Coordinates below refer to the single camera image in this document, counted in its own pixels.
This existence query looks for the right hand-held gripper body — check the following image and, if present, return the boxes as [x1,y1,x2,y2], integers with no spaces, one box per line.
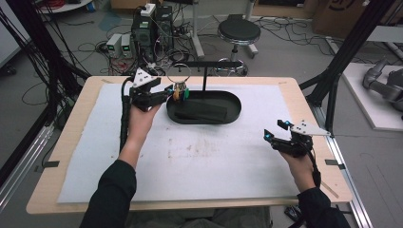
[271,119,332,159]

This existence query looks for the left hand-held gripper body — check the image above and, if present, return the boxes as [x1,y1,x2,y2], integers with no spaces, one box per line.
[127,67,168,113]

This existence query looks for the silver key ring with keys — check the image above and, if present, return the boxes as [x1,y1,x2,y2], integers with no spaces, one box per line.
[166,63,192,103]

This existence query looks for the black oval tray stand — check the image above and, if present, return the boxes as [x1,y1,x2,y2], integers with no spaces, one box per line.
[165,61,242,125]

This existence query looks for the person's left hand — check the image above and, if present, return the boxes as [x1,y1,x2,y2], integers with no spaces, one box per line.
[127,104,163,145]

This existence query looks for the person's right hand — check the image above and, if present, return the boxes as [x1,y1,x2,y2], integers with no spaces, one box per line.
[279,151,317,194]

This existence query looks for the wooden table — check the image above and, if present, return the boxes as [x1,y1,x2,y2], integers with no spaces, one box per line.
[26,75,354,216]

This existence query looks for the black tape strip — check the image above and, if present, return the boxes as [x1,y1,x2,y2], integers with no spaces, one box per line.
[33,160,61,174]
[324,159,347,171]

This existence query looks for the black computer tower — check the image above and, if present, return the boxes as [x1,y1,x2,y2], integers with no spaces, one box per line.
[130,12,157,63]
[155,5,175,52]

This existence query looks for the grey bench power supply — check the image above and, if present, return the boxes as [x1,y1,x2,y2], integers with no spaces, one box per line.
[106,32,124,59]
[121,32,134,59]

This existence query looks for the white metal stand leg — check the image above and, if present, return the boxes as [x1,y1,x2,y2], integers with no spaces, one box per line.
[189,0,206,60]

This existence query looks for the white foam mat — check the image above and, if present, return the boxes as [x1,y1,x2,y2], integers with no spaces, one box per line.
[56,83,300,204]

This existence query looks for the white power strip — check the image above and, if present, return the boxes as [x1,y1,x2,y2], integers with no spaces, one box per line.
[140,3,157,18]

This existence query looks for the white platform board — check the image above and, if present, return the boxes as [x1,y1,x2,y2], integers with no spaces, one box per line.
[341,62,403,133]

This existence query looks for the black round stool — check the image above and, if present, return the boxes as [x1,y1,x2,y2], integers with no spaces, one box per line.
[217,18,262,77]

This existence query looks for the cardboard box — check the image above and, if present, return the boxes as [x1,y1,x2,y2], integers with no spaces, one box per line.
[312,0,373,40]

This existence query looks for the tangle of black cables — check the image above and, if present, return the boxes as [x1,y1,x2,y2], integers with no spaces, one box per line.
[151,25,193,77]

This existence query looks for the black sleeved gripper cable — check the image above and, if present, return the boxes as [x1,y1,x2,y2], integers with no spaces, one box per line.
[119,76,133,154]

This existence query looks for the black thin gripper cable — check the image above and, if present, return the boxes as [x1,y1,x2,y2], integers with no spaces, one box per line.
[307,147,322,188]

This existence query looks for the aluminium rail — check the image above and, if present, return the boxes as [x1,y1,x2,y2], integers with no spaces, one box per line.
[311,104,375,228]
[0,123,55,211]

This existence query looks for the loose black floor cables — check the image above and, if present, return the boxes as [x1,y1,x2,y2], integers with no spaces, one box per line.
[256,16,336,57]

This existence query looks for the black frame strut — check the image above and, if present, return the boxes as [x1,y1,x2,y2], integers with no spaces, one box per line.
[298,0,403,138]
[5,0,91,108]

